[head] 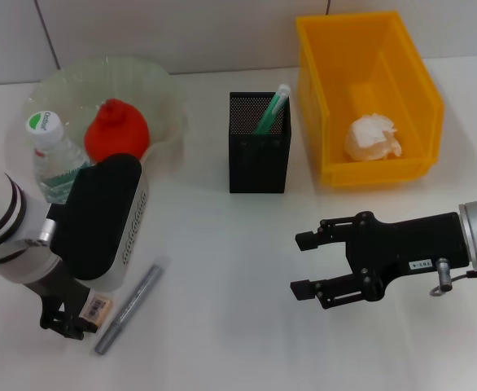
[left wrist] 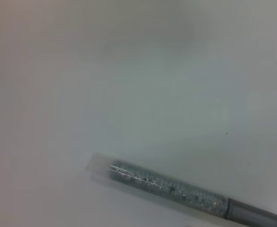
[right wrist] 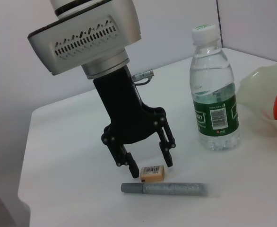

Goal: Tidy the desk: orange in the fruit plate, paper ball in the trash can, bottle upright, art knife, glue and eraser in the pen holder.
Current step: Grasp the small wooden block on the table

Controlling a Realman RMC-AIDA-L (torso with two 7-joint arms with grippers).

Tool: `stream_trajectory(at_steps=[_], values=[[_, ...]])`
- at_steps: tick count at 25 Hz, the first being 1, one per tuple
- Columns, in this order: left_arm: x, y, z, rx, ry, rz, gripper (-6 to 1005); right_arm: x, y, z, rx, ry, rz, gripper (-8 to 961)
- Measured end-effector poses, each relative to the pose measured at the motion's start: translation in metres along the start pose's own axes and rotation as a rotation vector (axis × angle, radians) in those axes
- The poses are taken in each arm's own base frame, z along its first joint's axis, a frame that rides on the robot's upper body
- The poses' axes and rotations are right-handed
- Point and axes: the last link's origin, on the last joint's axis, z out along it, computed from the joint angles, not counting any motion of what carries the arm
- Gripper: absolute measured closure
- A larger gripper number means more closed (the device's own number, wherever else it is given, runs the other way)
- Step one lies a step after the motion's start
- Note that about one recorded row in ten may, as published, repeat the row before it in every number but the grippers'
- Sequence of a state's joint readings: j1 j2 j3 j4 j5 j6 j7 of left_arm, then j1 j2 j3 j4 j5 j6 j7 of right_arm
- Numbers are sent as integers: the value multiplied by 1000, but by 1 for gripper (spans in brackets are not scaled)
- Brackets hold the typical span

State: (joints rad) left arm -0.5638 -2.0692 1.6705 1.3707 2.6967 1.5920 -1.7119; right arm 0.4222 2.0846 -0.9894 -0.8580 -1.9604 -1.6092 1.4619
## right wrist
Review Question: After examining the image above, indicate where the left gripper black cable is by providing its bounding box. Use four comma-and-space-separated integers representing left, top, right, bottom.
133, 78, 152, 86

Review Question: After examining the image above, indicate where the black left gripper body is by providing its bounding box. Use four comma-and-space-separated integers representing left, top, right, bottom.
93, 66, 166, 145

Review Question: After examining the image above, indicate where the pale green glass fruit plate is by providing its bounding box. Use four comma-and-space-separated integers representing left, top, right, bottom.
237, 61, 277, 139

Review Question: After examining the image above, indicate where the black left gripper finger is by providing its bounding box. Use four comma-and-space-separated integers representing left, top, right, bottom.
103, 137, 139, 178
154, 116, 177, 168

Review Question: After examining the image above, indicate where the beige eraser with barcode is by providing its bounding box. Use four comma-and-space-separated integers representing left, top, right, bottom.
139, 165, 165, 183

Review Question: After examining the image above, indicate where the grey marker pen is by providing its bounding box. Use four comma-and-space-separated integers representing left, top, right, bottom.
121, 182, 221, 199

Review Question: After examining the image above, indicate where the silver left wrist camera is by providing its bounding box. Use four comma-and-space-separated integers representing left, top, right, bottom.
26, 0, 143, 76

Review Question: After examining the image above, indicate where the clear bottle with green label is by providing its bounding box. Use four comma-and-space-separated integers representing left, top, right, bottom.
189, 23, 240, 152

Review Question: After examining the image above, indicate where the left gripper silver plug stub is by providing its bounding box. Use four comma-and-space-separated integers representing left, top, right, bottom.
131, 72, 155, 82

